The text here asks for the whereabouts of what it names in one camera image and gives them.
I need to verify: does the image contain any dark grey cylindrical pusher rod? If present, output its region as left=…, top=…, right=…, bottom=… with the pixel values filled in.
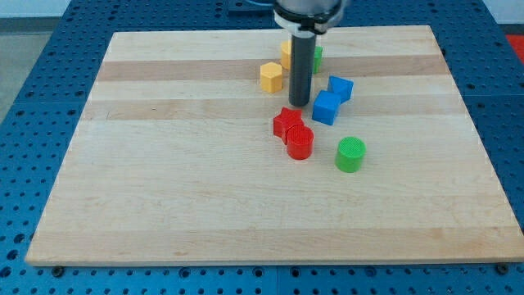
left=289, top=35, right=316, bottom=107

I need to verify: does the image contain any blue triangle block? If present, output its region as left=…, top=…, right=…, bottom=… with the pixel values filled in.
left=327, top=75, right=354, bottom=103

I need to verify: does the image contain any green block behind rod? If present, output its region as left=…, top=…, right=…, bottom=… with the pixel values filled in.
left=313, top=46, right=323, bottom=74

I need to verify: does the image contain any yellow block behind rod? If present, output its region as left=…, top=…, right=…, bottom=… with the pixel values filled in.
left=280, top=40, right=292, bottom=70

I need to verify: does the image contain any yellow hexagon block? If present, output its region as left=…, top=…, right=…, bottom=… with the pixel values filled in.
left=260, top=62, right=283, bottom=93

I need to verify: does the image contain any blue cube block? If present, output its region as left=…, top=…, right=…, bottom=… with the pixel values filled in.
left=312, top=90, right=341, bottom=125

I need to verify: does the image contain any red star block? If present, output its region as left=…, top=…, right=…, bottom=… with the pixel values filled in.
left=273, top=107, right=304, bottom=145

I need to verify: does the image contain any red cylinder block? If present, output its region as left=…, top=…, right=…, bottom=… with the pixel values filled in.
left=287, top=125, right=314, bottom=160

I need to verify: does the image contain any green cylinder block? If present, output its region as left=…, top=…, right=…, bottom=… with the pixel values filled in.
left=335, top=137, right=366, bottom=173

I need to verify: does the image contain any wooden board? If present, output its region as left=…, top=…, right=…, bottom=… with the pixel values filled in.
left=25, top=25, right=523, bottom=267

